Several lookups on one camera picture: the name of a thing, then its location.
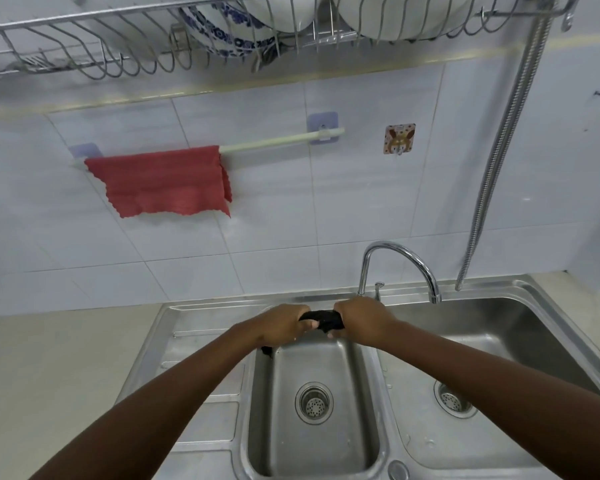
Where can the person's left hand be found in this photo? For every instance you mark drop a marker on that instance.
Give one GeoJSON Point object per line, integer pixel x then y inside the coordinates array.
{"type": "Point", "coordinates": [279, 324]}

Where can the person's right hand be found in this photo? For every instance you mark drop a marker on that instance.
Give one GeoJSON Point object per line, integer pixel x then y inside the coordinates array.
{"type": "Point", "coordinates": [363, 319]}

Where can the person's left thumb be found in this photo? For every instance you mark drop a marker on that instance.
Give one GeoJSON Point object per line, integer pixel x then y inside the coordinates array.
{"type": "Point", "coordinates": [300, 311]}

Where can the person's right fingers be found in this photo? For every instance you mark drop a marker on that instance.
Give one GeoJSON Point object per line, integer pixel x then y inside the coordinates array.
{"type": "Point", "coordinates": [336, 334]}

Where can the black wet cloth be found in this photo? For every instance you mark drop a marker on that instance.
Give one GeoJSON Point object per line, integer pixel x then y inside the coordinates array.
{"type": "Point", "coordinates": [324, 319]}

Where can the person's right forearm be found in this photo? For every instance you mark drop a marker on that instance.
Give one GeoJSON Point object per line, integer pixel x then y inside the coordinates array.
{"type": "Point", "coordinates": [510, 397]}

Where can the person's left forearm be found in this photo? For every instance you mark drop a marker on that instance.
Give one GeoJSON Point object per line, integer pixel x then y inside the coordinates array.
{"type": "Point", "coordinates": [150, 412]}

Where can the small sink drain strainer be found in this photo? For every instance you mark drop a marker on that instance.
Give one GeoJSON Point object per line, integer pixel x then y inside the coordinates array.
{"type": "Point", "coordinates": [314, 403]}

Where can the stainless steel double sink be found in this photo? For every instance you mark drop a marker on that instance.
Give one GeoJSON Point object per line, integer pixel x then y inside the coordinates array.
{"type": "Point", "coordinates": [390, 394]}

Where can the chrome gooseneck faucet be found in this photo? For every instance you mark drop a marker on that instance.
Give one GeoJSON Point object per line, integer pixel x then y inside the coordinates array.
{"type": "Point", "coordinates": [405, 264]}

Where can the large sink drain strainer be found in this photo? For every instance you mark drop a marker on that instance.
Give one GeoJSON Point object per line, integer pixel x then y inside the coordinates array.
{"type": "Point", "coordinates": [452, 399]}

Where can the round sink hole cap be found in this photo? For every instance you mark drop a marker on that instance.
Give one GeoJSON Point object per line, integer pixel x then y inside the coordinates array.
{"type": "Point", "coordinates": [398, 470]}

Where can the white towel bar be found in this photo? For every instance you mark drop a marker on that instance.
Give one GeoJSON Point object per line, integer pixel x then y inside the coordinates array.
{"type": "Point", "coordinates": [280, 141]}

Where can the red dish cloth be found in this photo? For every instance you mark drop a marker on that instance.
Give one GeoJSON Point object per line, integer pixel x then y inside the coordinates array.
{"type": "Point", "coordinates": [162, 181]}

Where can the blue and white patterned bowl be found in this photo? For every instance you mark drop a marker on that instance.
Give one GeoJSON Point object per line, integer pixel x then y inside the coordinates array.
{"type": "Point", "coordinates": [225, 32]}

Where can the large white plate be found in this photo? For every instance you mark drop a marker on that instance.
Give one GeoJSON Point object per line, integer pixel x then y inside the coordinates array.
{"type": "Point", "coordinates": [405, 14]}

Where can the cartoon adhesive wall hook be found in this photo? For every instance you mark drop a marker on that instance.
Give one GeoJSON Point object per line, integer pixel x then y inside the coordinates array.
{"type": "Point", "coordinates": [399, 139]}

